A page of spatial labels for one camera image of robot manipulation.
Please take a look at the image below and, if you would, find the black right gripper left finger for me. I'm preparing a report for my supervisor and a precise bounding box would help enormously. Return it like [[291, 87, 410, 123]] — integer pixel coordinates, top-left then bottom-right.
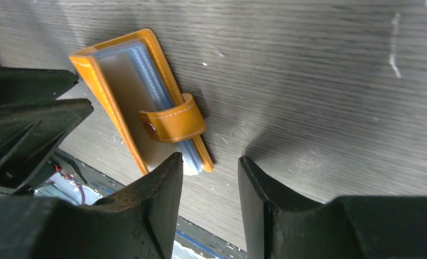
[[0, 152, 183, 258]]

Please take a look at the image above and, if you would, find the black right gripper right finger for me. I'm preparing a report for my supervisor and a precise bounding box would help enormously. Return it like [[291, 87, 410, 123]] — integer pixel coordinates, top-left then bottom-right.
[[238, 156, 427, 258]]

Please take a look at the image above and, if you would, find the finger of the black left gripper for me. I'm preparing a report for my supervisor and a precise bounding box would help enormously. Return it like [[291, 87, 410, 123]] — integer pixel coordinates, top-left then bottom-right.
[[0, 67, 79, 105], [0, 99, 94, 195]]

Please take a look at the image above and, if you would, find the orange leather card holder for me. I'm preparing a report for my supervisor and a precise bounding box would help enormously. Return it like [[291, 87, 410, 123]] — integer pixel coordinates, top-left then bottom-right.
[[69, 29, 214, 175]]

